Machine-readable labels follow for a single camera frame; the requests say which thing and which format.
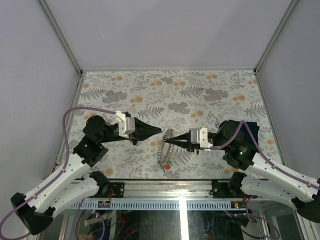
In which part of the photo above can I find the metal key organizer ring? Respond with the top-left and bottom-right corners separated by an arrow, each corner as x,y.
155,128 -> 176,171

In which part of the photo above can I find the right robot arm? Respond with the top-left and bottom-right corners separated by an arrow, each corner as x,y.
165,120 -> 320,223

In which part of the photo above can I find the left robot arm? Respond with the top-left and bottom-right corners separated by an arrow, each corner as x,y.
10,111 -> 162,236

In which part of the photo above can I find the floral table mat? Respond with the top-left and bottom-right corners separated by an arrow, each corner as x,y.
68,70 -> 281,179

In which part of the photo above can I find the dark blue cloth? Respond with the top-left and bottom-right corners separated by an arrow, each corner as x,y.
234,121 -> 260,146

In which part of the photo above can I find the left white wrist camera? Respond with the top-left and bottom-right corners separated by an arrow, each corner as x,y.
115,110 -> 136,139

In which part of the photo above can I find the aluminium front rail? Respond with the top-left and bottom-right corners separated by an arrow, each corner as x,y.
37,179 -> 307,200

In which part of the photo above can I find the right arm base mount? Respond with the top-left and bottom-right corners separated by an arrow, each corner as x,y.
209,179 -> 251,199

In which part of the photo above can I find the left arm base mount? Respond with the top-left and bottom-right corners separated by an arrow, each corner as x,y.
88,182 -> 125,199

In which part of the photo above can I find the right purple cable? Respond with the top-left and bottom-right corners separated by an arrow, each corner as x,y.
209,120 -> 320,238

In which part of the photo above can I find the purple cable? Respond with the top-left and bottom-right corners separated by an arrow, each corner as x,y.
0,106 -> 118,240
209,120 -> 320,238

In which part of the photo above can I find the slotted cable duct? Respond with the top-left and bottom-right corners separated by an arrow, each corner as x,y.
69,199 -> 246,211

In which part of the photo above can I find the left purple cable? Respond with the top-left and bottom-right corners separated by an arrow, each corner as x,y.
0,106 -> 118,240

